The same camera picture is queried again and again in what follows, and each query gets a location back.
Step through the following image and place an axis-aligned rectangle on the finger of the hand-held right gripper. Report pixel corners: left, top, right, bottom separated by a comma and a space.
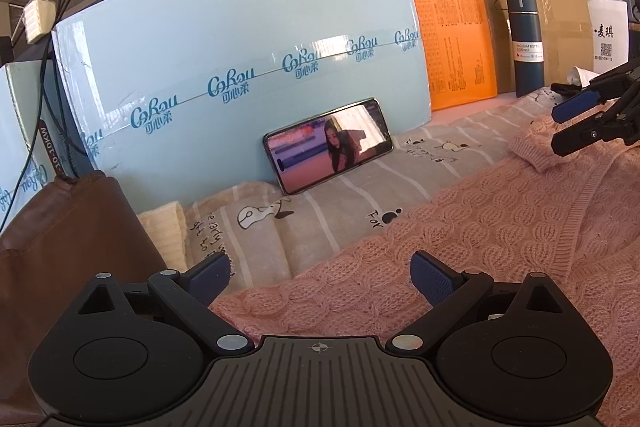
551, 82, 640, 158
551, 59, 640, 124

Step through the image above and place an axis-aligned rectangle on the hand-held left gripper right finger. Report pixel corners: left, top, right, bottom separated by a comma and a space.
387, 251, 571, 356

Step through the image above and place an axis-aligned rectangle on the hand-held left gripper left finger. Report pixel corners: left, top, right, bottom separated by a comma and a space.
70, 252, 256, 356

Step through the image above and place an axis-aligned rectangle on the pink knitted sweater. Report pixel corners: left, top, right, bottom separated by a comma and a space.
210, 94, 640, 427

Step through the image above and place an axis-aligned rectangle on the white tissue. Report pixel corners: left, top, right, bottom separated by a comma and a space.
567, 65, 597, 86

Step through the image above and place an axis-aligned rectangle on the dark blue vacuum bottle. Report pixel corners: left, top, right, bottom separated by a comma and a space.
494, 0, 546, 98

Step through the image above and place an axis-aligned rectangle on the cream knitted cloth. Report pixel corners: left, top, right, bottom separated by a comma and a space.
137, 200, 189, 271

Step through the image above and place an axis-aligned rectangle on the white paper bag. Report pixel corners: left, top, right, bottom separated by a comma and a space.
586, 0, 632, 74

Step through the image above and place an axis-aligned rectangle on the brown cardboard box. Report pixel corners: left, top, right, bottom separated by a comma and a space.
475, 0, 609, 98

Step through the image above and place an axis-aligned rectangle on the grey striped printed blanket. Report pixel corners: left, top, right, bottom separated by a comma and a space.
184, 88, 568, 290

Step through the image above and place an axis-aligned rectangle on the orange printed box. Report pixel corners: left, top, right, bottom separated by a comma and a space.
403, 0, 499, 112

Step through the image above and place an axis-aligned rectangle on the brown leather bag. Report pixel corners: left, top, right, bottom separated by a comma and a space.
0, 171, 187, 427

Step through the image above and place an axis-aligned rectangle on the black smartphone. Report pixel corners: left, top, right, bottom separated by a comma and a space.
263, 97, 394, 196

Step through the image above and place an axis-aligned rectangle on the large light blue carton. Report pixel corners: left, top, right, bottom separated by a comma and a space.
51, 0, 434, 182

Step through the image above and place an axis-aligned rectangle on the small light blue carton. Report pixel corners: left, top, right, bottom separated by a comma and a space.
0, 62, 52, 235

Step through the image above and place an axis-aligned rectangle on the white power adapter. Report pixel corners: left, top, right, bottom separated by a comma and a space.
22, 0, 57, 46

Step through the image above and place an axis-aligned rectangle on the black cable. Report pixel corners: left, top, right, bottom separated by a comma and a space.
37, 0, 142, 180

